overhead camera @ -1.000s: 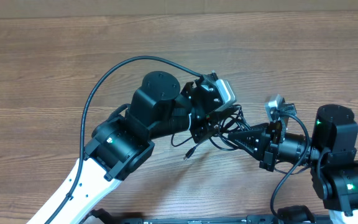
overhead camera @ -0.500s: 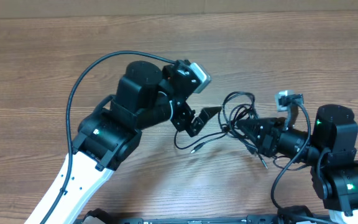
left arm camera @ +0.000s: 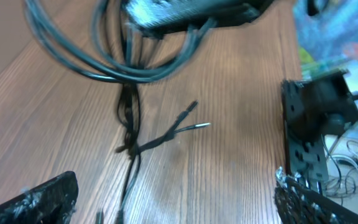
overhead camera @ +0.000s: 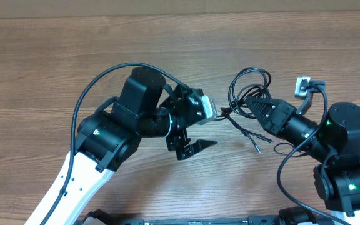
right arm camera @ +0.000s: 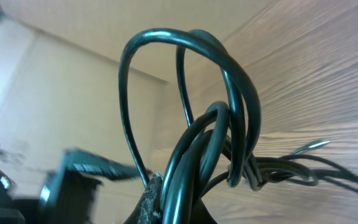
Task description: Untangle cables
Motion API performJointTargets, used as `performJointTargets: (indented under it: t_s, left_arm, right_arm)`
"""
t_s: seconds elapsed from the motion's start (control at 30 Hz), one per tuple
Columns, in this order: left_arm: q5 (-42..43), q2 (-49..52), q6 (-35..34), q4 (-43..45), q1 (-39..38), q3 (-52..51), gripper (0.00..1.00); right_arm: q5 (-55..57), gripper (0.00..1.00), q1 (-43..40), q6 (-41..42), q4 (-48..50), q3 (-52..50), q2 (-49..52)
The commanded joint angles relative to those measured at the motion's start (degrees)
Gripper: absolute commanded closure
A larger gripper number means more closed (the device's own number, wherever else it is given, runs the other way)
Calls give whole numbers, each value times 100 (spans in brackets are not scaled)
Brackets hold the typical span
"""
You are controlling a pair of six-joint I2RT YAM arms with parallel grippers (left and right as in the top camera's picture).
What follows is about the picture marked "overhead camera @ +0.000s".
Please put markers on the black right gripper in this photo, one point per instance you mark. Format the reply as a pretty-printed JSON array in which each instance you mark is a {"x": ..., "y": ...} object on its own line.
[{"x": 281, "y": 112}]

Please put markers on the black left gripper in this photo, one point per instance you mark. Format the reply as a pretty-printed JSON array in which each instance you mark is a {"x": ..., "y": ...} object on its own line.
[{"x": 175, "y": 143}]

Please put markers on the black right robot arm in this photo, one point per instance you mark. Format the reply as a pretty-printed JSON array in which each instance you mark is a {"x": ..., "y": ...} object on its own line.
[{"x": 335, "y": 143}]

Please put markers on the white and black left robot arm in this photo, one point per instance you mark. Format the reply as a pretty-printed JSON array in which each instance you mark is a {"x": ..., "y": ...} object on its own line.
[{"x": 148, "y": 107}]

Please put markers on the cardboard back panel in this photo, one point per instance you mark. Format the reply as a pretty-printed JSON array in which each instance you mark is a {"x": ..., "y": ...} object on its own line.
[{"x": 15, "y": 9}]

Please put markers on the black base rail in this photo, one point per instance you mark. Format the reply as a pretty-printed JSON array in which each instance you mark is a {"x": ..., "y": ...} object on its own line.
[{"x": 101, "y": 217}]

